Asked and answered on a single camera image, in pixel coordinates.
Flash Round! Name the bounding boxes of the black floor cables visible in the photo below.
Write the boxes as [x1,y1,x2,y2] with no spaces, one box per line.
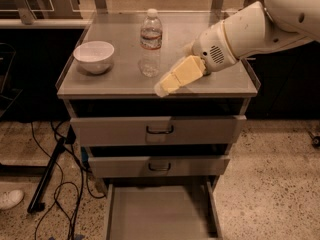
[30,119,107,240]

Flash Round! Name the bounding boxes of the white shoe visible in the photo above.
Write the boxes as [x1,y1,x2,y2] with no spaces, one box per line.
[0,189,24,210]

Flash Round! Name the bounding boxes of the black caster wheel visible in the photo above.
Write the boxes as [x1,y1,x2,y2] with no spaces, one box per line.
[308,132,320,148]

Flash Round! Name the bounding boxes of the clear plastic water bottle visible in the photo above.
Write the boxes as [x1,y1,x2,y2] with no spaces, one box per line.
[138,8,163,77]

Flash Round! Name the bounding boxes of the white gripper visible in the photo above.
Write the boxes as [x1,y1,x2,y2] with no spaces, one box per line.
[154,20,238,97]

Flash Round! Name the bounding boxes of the grey bottom drawer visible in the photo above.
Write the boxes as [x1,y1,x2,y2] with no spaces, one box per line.
[103,180,223,240]

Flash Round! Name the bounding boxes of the grey drawer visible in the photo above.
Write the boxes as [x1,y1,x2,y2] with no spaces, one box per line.
[71,115,246,146]
[103,180,223,240]
[89,156,229,178]

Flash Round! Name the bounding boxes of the white ceramic bowl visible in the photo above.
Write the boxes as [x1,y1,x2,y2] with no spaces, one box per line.
[73,41,115,74]

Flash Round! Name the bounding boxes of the grey middle drawer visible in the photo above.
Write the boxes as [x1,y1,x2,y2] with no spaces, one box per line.
[89,156,229,178]

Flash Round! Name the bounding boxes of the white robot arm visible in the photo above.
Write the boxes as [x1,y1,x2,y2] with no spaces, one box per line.
[154,0,320,97]

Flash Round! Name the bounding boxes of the grey top drawer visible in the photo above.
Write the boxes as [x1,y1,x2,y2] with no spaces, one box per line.
[71,115,246,146]

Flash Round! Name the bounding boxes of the black floor bar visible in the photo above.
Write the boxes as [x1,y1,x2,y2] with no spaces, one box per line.
[27,138,65,214]

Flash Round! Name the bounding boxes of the grey drawer cabinet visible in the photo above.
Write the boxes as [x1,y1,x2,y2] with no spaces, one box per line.
[55,11,262,240]

